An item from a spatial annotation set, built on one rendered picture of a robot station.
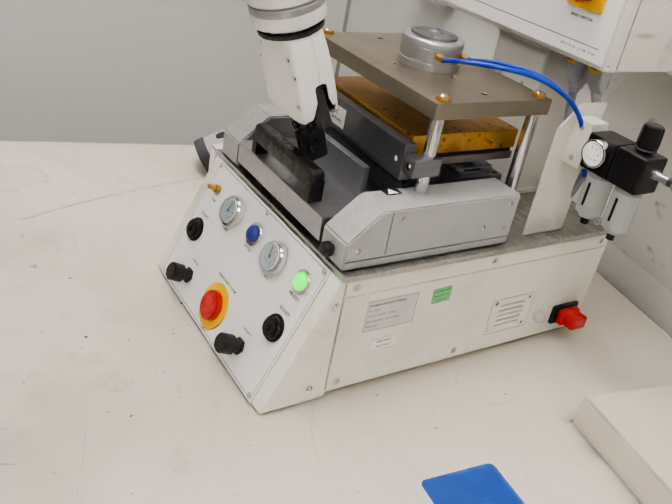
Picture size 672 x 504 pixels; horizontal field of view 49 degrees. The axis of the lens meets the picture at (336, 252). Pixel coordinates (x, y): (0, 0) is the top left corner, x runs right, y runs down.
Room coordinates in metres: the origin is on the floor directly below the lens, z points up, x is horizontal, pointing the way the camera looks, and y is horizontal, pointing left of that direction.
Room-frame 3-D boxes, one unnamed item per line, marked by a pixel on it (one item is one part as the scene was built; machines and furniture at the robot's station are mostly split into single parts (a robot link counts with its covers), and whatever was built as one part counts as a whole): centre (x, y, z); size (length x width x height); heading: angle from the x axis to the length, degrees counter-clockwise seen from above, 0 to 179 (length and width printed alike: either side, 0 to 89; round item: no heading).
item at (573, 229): (0.96, -0.10, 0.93); 0.46 x 0.35 x 0.01; 127
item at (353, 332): (0.92, -0.07, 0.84); 0.53 x 0.37 x 0.17; 127
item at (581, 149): (0.84, -0.30, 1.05); 0.15 x 0.05 x 0.15; 37
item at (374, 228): (0.78, -0.09, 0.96); 0.26 x 0.05 x 0.07; 127
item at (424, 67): (0.94, -0.11, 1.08); 0.31 x 0.24 x 0.13; 37
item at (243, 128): (1.01, 0.07, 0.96); 0.25 x 0.05 x 0.07; 127
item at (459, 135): (0.93, -0.07, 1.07); 0.22 x 0.17 x 0.10; 37
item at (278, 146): (0.83, 0.08, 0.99); 0.15 x 0.02 x 0.04; 37
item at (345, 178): (0.91, -0.03, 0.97); 0.30 x 0.22 x 0.08; 127
